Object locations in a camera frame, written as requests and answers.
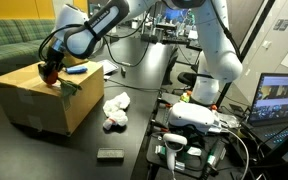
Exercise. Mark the white VR controller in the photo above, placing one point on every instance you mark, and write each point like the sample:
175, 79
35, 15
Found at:
174, 143

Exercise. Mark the white tablet on table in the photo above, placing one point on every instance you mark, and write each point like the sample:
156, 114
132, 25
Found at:
108, 66

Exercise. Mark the dark grey rectangular block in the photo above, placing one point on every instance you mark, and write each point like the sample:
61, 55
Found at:
110, 153

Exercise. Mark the white towel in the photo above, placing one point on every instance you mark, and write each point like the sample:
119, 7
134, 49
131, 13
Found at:
119, 102

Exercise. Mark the brown cardboard box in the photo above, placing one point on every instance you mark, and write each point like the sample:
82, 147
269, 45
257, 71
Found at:
28, 101

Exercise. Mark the green plaid sofa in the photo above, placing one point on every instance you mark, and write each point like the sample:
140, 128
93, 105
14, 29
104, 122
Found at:
20, 40

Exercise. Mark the blue sponge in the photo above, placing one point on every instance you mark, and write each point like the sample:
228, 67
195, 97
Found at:
76, 70

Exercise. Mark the white VR headset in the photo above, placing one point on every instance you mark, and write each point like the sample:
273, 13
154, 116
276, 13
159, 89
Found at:
203, 119

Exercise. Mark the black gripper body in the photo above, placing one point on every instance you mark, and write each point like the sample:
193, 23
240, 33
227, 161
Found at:
53, 57

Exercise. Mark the small dark marker block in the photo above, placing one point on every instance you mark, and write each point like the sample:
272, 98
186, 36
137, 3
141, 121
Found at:
123, 71

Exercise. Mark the red radish plush toy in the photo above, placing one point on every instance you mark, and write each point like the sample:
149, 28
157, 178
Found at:
68, 88

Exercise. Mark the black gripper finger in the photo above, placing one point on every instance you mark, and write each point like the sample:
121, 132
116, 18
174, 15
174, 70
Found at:
42, 71
58, 68

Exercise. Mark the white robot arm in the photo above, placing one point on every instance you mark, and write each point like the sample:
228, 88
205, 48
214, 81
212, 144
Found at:
76, 33

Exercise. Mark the white plush toy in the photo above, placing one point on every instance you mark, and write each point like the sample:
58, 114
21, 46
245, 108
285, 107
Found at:
116, 118

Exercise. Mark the open laptop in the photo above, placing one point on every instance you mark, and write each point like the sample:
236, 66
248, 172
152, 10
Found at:
268, 118

